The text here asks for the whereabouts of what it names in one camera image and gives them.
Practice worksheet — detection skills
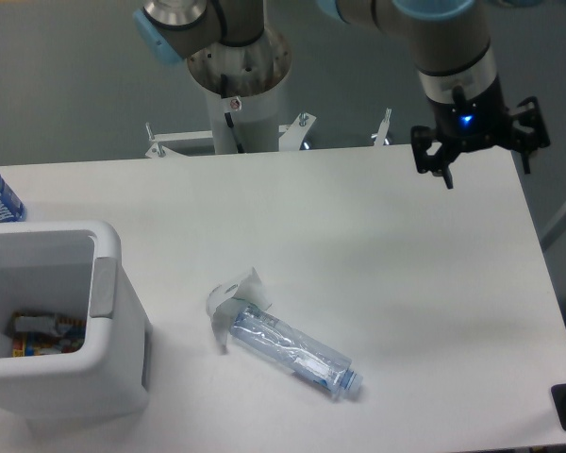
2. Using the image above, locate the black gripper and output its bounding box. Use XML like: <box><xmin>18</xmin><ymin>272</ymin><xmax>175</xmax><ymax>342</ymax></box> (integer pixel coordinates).
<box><xmin>410</xmin><ymin>73</ymin><xmax>551</xmax><ymax>190</ymax></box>

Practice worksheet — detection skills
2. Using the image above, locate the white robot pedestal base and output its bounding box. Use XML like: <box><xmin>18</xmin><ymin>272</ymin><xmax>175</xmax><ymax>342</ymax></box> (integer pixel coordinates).
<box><xmin>143</xmin><ymin>28</ymin><xmax>393</xmax><ymax>159</ymax></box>

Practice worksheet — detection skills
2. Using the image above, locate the white plastic trash can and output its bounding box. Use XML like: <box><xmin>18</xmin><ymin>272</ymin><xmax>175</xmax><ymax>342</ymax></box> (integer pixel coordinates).
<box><xmin>0</xmin><ymin>221</ymin><xmax>152</xmax><ymax>419</ymax></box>

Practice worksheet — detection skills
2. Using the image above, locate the colourful trash inside bin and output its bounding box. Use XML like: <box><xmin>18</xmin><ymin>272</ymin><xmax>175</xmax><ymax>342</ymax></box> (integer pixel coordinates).
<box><xmin>10</xmin><ymin>312</ymin><xmax>87</xmax><ymax>358</ymax></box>

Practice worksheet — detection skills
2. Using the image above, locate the crushed clear plastic bottle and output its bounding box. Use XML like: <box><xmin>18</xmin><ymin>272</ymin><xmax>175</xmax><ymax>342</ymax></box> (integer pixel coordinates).
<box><xmin>229</xmin><ymin>305</ymin><xmax>363</xmax><ymax>399</ymax></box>

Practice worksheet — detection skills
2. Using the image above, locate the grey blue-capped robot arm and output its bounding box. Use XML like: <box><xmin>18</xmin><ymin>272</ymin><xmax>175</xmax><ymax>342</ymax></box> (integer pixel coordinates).
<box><xmin>133</xmin><ymin>1</ymin><xmax>550</xmax><ymax>181</ymax></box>

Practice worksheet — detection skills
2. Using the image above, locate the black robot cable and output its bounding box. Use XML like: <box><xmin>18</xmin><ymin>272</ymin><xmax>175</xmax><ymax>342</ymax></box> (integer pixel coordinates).
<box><xmin>219</xmin><ymin>73</ymin><xmax>246</xmax><ymax>155</ymax></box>

